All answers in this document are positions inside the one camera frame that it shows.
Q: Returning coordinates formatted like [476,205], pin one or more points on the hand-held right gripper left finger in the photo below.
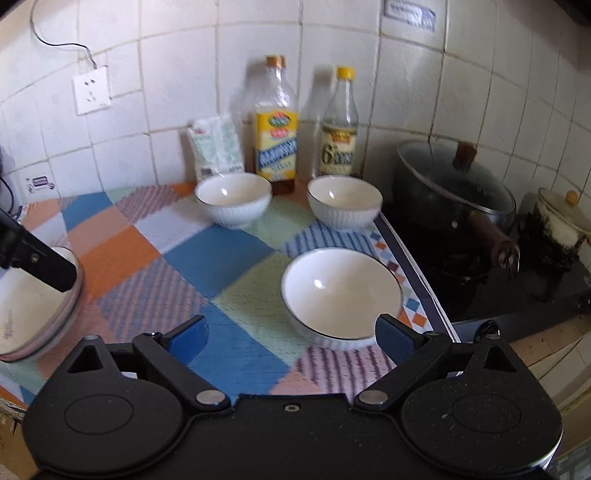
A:
[189,339]

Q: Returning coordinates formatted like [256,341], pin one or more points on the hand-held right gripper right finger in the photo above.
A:
[392,339]

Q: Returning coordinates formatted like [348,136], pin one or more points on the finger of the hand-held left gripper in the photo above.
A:
[41,263]

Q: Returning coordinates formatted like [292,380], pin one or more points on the white plate with dark rim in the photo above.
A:
[32,307]

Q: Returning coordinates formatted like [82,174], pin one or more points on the white ribbed bowl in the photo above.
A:
[344,201]
[341,295]
[233,198]

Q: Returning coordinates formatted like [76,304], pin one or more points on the colourful patchwork tablecloth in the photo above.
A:
[184,263]

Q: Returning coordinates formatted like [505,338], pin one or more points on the black gas stove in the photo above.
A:
[461,295]

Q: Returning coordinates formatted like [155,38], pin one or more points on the glass pan lid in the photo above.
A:
[443,180]

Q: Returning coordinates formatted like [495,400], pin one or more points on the white salt bag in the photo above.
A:
[214,145]

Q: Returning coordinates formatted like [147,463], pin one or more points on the bottle with yellow cap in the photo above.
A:
[339,143]

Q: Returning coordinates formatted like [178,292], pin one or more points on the white enamel pot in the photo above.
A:
[561,217]

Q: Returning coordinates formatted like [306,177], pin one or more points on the bottle with gold cap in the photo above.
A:
[275,143]

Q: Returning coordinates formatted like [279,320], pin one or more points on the wall sticker with dark print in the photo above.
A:
[40,182]

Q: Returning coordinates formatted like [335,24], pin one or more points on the white wall socket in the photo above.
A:
[91,91]

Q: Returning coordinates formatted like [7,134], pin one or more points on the blue-bordered wall label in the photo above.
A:
[411,13]

